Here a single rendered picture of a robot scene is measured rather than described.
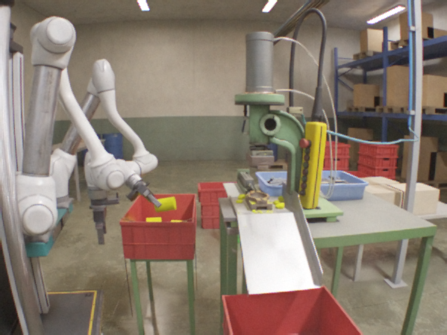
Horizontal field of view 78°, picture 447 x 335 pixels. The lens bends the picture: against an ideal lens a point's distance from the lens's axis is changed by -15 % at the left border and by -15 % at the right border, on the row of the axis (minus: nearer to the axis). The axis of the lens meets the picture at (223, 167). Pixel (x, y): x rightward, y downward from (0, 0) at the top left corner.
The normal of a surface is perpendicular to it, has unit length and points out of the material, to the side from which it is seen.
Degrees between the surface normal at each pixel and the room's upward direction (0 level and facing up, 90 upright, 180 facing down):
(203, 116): 90
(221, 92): 90
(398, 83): 90
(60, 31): 84
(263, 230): 30
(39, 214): 98
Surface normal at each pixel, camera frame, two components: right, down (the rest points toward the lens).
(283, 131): 0.09, 0.17
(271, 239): 0.04, -0.77
